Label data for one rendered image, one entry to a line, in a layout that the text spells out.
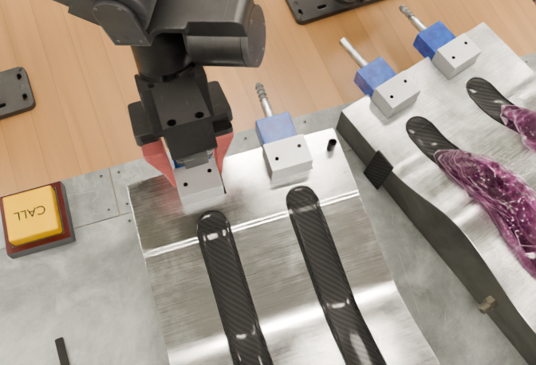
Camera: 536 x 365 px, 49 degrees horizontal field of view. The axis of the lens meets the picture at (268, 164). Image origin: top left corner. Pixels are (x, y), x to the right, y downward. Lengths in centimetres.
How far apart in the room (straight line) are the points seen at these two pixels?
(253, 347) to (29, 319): 29
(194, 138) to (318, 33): 44
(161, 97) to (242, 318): 26
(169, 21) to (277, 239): 28
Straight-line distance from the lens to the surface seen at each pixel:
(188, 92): 55
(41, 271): 79
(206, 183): 66
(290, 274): 66
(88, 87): 88
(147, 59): 56
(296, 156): 67
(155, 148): 62
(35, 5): 98
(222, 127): 61
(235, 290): 66
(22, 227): 77
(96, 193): 80
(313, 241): 68
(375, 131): 77
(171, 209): 68
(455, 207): 72
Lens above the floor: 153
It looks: 67 degrees down
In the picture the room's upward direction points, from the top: 6 degrees clockwise
